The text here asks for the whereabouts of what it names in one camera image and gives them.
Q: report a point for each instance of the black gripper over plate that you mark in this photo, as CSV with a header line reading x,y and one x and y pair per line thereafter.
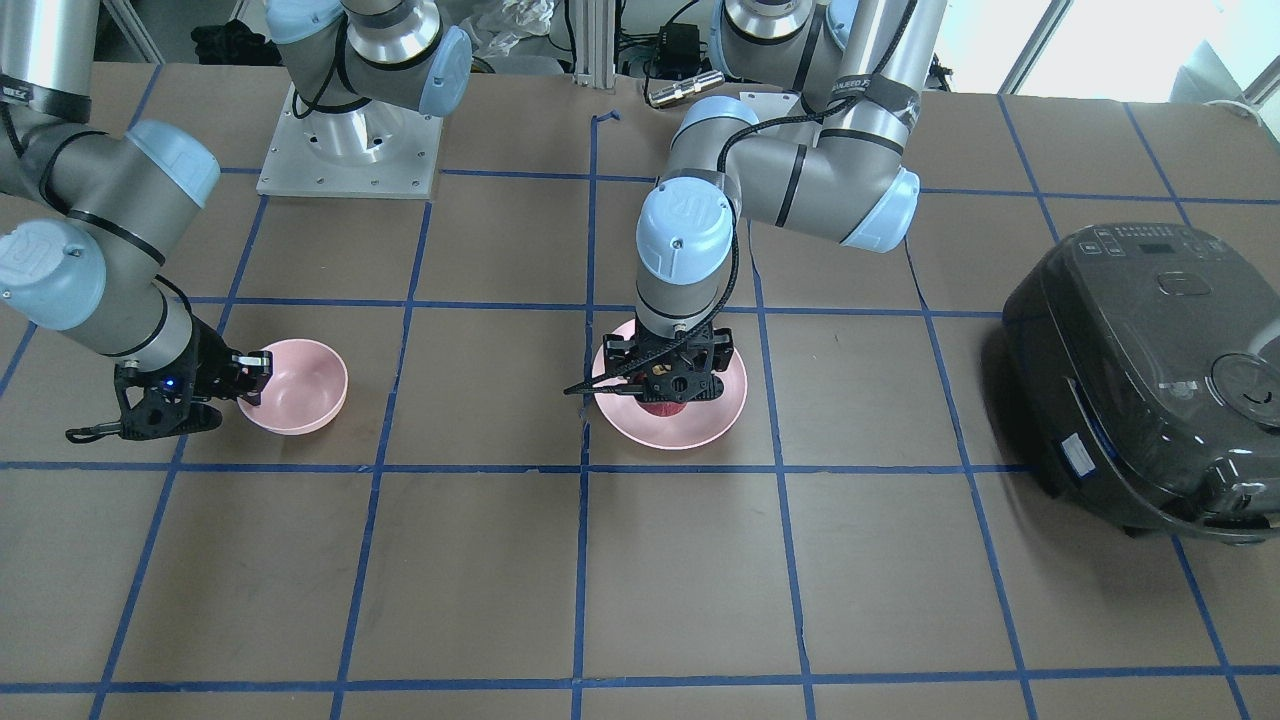
x,y
720,352

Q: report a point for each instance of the black gripper by bowl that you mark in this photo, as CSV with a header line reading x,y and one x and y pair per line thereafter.
x,y
207,359

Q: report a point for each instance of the red apple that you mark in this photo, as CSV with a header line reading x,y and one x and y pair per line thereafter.
x,y
662,408

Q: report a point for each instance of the pink bowl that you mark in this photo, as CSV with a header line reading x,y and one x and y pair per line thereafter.
x,y
307,388

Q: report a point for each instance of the silver robot arm near cooker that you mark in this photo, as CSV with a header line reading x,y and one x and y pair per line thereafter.
x,y
830,169

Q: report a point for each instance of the dark grey rice cooker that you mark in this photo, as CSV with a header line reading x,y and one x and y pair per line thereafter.
x,y
1148,353

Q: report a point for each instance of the aluminium frame post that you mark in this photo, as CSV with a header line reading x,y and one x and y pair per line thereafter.
x,y
594,42

